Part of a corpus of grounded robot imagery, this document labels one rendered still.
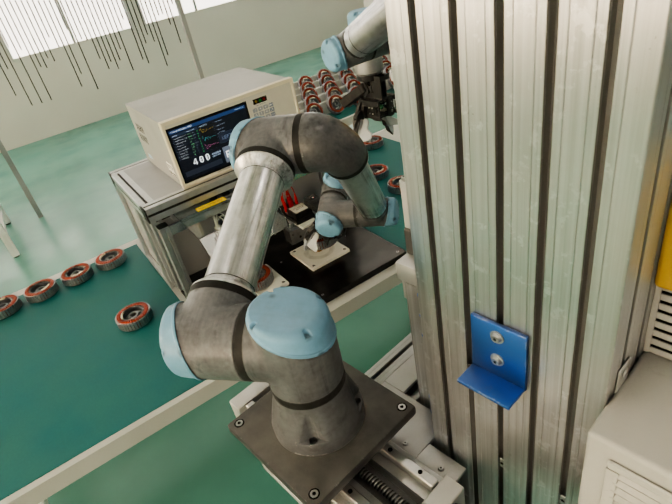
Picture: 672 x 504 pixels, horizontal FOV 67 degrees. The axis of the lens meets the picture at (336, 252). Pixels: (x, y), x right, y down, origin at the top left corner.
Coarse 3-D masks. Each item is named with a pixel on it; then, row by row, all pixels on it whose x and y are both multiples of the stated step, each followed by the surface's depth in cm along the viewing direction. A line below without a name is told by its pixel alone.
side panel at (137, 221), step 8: (120, 192) 178; (128, 208) 182; (128, 216) 185; (136, 216) 176; (136, 224) 186; (144, 224) 162; (136, 232) 187; (144, 232) 177; (144, 240) 189; (152, 240) 165; (144, 248) 191; (152, 248) 167; (152, 256) 190; (152, 264) 190; (160, 264) 170; (160, 272) 180; (168, 280) 174
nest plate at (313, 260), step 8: (296, 248) 176; (328, 248) 172; (336, 248) 172; (344, 248) 171; (296, 256) 172; (304, 256) 171; (312, 256) 170; (320, 256) 169; (328, 256) 168; (336, 256) 168; (304, 264) 168; (312, 264) 166; (320, 264) 165
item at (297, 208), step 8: (280, 208) 178; (288, 208) 172; (296, 208) 171; (304, 208) 170; (288, 216) 172; (296, 216) 168; (304, 216) 169; (312, 216) 171; (296, 224) 170; (304, 224) 169
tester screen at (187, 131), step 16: (224, 112) 149; (240, 112) 152; (192, 128) 146; (208, 128) 148; (224, 128) 151; (176, 144) 145; (192, 144) 148; (208, 144) 150; (224, 144) 153; (224, 160) 155; (192, 176) 151
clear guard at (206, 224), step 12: (228, 192) 156; (204, 204) 152; (216, 204) 150; (228, 204) 149; (180, 216) 148; (192, 216) 147; (204, 216) 145; (216, 216) 144; (276, 216) 143; (192, 228) 140; (204, 228) 139; (216, 228) 138; (276, 228) 142; (204, 240) 135; (216, 240) 136
